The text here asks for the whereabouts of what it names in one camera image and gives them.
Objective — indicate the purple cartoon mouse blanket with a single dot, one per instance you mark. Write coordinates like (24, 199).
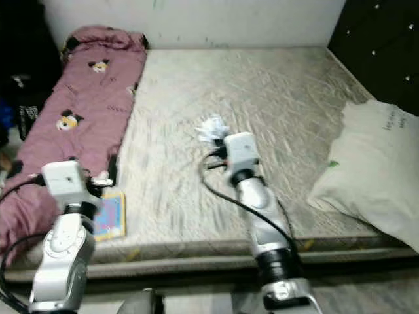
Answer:
(91, 98)

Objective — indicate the grey quilted mattress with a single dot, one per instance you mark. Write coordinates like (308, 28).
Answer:
(255, 85)

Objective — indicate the white tissue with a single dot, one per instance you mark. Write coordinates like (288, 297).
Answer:
(213, 128)

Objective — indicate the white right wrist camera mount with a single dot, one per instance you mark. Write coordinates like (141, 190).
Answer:
(242, 152)

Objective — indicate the silver left robot leg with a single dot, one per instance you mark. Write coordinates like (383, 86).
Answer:
(139, 303)

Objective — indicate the colourful picture book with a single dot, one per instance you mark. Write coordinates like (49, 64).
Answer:
(110, 216)

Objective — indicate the white pillow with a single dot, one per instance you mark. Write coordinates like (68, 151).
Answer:
(373, 163)

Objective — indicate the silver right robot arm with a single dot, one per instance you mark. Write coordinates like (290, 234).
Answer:
(258, 209)

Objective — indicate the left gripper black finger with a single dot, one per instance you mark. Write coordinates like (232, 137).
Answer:
(114, 169)

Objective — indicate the dark padded headboard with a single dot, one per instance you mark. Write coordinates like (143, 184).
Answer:
(380, 39)

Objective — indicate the black white striped bag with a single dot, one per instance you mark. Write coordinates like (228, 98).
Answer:
(29, 121)

